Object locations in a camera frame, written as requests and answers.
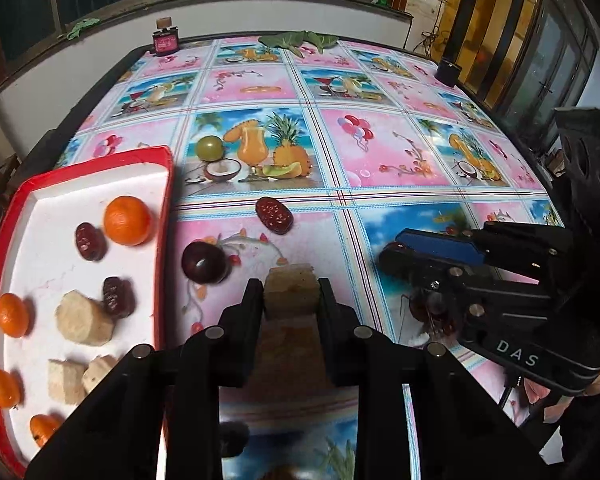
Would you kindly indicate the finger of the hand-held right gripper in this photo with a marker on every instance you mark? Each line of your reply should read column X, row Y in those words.
column 440, row 246
column 430, row 272

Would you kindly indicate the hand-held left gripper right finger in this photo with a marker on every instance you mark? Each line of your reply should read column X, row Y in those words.
column 340, row 345

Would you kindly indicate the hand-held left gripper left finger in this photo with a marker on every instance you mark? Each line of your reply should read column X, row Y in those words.
column 237, row 345

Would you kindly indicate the peeled sugarcane piece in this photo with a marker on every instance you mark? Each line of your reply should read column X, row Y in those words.
column 101, row 370
column 85, row 317
column 290, row 290
column 65, row 381

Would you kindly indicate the orange tangerine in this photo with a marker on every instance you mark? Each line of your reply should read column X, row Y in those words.
column 43, row 429
column 3, row 388
column 126, row 220
column 12, row 315

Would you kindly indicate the red tray with white inside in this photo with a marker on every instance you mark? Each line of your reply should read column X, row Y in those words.
column 45, row 260

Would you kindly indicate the person's right forearm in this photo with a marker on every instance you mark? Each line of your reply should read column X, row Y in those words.
column 592, row 430

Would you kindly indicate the dark purple passion fruit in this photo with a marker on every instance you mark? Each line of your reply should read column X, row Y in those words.
column 204, row 262

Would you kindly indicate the small black box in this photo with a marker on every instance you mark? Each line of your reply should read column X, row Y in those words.
column 448, row 72

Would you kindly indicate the green jujube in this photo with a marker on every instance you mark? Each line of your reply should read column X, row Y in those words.
column 209, row 148

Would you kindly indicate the yellow glass door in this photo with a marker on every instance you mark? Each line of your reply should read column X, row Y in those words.
column 475, row 35

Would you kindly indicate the green leaves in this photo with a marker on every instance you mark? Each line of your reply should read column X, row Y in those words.
column 300, row 41

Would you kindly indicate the wooden chair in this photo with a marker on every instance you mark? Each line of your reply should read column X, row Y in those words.
column 5, row 185

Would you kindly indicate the small pink bottle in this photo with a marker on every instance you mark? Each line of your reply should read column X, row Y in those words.
column 165, row 39

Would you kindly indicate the green cloth on sill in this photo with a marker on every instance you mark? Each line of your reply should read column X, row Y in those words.
column 82, row 27

